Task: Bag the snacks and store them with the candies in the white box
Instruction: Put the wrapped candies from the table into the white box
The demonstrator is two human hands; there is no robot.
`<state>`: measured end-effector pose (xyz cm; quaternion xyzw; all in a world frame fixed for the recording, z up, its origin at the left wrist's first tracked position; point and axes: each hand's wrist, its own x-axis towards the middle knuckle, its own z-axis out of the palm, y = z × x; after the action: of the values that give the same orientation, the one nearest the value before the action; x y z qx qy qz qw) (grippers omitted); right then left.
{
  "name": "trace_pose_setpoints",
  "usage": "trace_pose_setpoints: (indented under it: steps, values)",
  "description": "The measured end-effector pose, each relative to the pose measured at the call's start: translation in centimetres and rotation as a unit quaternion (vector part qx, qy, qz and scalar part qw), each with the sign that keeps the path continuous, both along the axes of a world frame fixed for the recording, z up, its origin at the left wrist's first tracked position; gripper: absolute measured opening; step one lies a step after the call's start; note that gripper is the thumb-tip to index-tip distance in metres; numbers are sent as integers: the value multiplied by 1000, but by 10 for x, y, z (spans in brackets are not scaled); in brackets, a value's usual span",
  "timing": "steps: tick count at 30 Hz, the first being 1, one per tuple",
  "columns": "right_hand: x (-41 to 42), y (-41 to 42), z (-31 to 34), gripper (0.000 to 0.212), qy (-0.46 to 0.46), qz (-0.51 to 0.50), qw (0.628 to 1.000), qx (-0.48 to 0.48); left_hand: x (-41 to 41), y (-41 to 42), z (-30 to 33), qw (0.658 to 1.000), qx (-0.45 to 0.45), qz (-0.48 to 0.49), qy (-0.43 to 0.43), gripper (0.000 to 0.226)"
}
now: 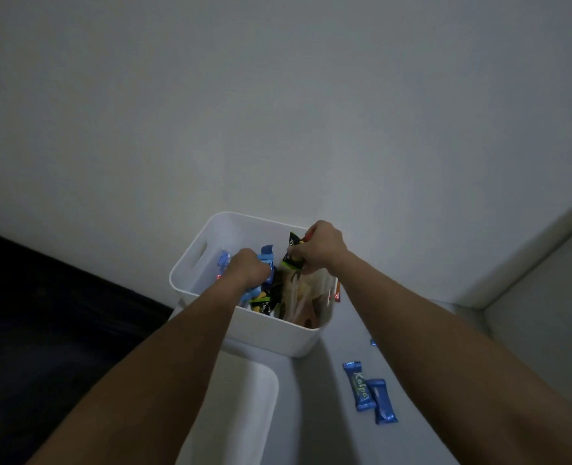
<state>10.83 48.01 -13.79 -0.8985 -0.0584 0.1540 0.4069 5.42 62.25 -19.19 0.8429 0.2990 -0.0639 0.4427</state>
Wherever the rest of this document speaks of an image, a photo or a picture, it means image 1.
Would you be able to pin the green black snack packets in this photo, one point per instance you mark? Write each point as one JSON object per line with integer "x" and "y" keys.
{"x": 292, "y": 254}

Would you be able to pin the white plastic storage bin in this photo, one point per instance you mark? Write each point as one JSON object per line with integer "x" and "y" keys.
{"x": 276, "y": 338}

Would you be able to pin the white bin lid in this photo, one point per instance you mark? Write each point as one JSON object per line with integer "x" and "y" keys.
{"x": 237, "y": 406}

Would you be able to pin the person's right hand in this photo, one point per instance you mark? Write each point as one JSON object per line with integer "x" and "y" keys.
{"x": 325, "y": 249}

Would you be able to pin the clear plastic container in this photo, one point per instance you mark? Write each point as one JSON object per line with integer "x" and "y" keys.
{"x": 224, "y": 261}

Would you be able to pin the bag of yellow chips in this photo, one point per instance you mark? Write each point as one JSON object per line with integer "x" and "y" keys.
{"x": 308, "y": 288}

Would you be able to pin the person's left hand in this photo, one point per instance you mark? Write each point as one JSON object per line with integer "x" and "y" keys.
{"x": 247, "y": 271}

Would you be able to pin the red candy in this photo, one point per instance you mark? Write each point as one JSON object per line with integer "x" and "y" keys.
{"x": 337, "y": 291}

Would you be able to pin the pile of candies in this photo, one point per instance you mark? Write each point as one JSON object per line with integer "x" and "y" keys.
{"x": 266, "y": 300}

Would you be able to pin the person's left forearm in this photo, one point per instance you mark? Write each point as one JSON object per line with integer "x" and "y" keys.
{"x": 145, "y": 377}

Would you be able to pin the person's right forearm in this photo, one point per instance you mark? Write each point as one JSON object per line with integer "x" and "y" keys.
{"x": 470, "y": 372}

